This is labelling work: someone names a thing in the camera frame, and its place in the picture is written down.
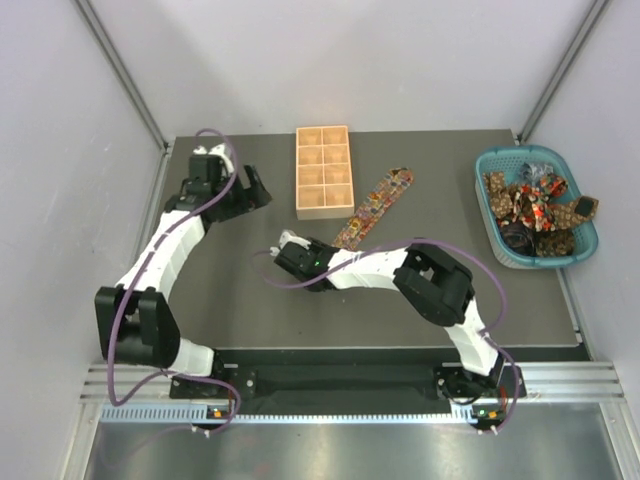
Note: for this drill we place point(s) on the blue grey tie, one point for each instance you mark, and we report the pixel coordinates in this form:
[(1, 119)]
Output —
[(532, 172)]

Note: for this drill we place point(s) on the red floral tie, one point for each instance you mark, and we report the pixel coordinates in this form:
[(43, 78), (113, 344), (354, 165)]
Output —
[(533, 204)]

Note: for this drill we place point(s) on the colourful banana print tie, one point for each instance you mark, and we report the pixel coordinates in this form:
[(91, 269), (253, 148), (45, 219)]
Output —
[(386, 192)]

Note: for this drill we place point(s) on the wooden eight-compartment box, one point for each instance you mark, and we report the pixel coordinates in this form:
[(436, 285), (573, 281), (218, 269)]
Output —
[(324, 180)]

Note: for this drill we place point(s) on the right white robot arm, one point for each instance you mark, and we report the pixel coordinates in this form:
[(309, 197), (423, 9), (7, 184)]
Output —
[(435, 284)]

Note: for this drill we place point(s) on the dark rolled tie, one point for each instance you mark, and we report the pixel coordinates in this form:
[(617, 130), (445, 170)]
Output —
[(519, 238)]

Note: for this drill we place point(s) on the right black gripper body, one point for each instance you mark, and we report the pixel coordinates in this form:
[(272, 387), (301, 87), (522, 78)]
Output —
[(311, 288)]

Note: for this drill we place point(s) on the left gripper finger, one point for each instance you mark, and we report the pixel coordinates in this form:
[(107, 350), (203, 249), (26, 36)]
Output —
[(261, 197), (255, 183)]

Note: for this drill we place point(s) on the grey slotted cable duct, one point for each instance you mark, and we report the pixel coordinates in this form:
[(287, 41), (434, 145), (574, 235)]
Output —
[(205, 414)]

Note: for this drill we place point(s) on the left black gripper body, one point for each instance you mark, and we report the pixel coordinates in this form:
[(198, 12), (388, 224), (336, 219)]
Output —
[(236, 202)]

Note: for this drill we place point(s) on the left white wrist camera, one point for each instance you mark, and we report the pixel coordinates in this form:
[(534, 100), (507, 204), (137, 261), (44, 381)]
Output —
[(223, 151)]

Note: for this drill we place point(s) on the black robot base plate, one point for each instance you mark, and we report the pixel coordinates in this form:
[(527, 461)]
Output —
[(353, 380)]

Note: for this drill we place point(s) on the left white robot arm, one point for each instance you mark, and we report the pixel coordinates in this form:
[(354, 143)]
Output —
[(135, 323)]

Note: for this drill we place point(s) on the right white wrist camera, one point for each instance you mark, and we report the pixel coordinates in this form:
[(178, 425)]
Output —
[(288, 237)]

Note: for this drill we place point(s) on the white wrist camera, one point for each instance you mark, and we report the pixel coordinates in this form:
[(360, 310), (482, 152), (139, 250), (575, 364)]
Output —
[(288, 237), (223, 151)]

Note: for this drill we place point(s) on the teal plastic basket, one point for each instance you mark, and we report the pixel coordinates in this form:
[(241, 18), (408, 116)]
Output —
[(508, 161)]

